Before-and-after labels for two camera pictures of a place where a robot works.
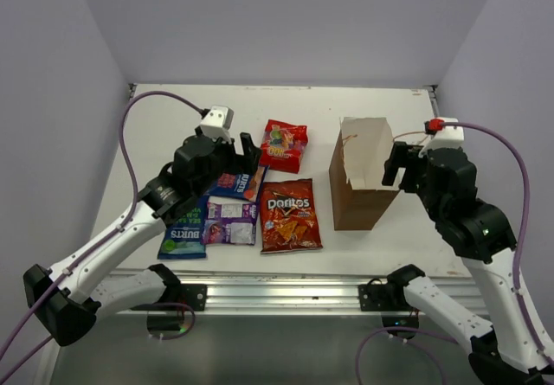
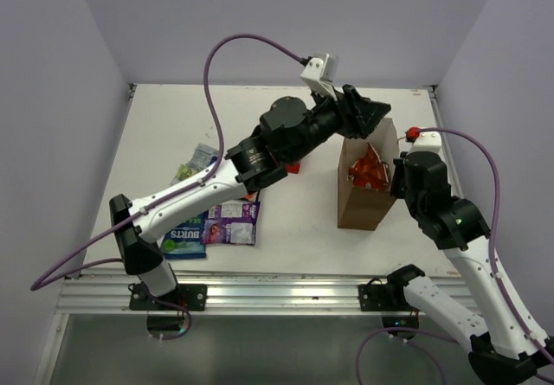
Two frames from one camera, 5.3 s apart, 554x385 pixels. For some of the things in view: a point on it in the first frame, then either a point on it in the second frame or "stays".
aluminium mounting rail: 293,292 stays
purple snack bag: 229,221 stays
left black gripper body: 222,146 -> 325,118
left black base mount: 168,313 stays
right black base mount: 389,297 stays
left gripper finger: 228,163 -> 363,114
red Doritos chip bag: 288,219 -> 370,171
